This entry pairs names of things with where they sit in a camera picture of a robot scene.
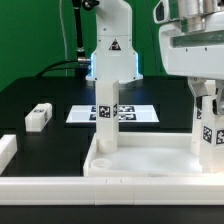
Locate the white front fence bar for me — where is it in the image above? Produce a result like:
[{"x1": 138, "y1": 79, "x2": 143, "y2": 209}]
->
[{"x1": 0, "y1": 175, "x2": 224, "y2": 205}]

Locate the white left fence block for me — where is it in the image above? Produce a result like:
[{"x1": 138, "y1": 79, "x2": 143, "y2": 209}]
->
[{"x1": 0, "y1": 135, "x2": 17, "y2": 175}]

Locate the fiducial marker plate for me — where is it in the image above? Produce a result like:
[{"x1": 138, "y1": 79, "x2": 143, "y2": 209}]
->
[{"x1": 66, "y1": 105, "x2": 159, "y2": 124}]

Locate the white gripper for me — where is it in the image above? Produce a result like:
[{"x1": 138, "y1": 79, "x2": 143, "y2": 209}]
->
[{"x1": 153, "y1": 0, "x2": 224, "y2": 117}]

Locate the white desk top tray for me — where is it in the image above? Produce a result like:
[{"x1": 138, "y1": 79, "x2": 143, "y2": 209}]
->
[{"x1": 83, "y1": 132, "x2": 224, "y2": 177}]

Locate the black cable bundle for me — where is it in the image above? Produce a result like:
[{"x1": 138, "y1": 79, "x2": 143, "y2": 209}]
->
[{"x1": 35, "y1": 59, "x2": 92, "y2": 78}]

